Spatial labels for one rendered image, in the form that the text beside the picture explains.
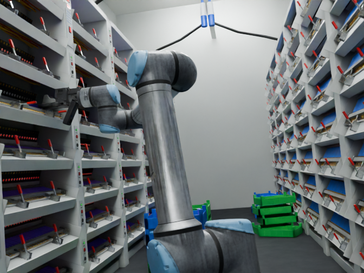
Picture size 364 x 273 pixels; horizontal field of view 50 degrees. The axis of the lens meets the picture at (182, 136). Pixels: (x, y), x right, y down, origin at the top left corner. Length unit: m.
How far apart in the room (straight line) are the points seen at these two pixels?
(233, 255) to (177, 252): 0.18
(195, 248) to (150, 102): 0.46
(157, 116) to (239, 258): 0.49
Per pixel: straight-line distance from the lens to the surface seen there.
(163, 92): 1.24
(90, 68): 2.41
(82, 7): 2.66
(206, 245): 1.20
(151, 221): 2.04
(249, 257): 1.26
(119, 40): 3.26
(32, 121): 1.70
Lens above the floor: 0.62
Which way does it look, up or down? 4 degrees up
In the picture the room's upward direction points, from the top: 5 degrees counter-clockwise
